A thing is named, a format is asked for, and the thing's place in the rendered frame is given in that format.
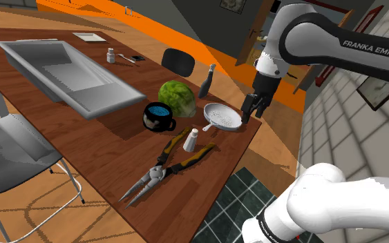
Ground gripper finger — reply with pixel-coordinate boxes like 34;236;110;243
240;93;259;126
256;97;270;119

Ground grey frying pan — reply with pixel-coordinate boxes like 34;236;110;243
202;102;243;133

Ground grey bottle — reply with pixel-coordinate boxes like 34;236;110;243
198;63;217;99

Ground brown wooden door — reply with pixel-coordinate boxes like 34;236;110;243
235;0;276;67

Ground white salt shaker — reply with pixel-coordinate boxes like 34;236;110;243
182;128;200;153

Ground green lettuce head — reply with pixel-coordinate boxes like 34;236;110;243
158;79;198;119

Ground black chair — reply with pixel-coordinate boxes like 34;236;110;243
161;48;196;78

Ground black mug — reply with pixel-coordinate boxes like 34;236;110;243
142;101;177;133

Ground black and yellow pliers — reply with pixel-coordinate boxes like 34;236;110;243
118;126;217;210

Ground silver spoon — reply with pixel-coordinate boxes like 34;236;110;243
115;52;136;64

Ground brown wooden table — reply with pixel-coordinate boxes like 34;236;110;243
0;26;263;243

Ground white square plate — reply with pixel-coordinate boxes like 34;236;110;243
72;32;108;43

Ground large grey metal sink basin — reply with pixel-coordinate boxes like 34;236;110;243
0;38;147;121

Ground grey metal chair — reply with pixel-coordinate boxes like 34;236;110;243
0;70;86;243

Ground red door frame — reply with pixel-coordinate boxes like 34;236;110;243
314;5;386;88

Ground dark framed wall picture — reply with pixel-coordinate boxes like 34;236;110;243
219;0;248;15

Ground black framed wall picture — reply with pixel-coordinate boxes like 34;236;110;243
355;75;389;112

